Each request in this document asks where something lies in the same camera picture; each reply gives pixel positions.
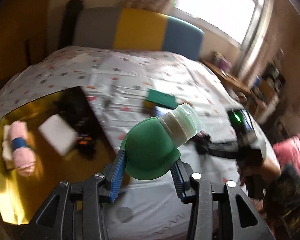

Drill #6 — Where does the green squeeze bottle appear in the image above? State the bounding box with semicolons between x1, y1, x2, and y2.
120;103;202;180

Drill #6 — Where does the blue Tempo tissue pack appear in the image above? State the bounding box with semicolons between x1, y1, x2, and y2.
154;106;172;118

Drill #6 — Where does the gold storage box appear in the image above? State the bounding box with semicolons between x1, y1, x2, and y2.
0;87;116;225

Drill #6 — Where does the wooden side shelf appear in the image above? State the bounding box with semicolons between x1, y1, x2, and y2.
200;59;279;125

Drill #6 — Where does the green yellow scouring sponge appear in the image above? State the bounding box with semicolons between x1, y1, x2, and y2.
143;89;177;109

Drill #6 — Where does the pink rolled towel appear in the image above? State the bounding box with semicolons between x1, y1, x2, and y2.
9;121;36;177

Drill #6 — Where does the grey yellow blue headboard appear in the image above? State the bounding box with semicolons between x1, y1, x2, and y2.
72;7;205;61

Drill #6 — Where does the window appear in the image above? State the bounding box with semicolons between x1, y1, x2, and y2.
174;0;259;44

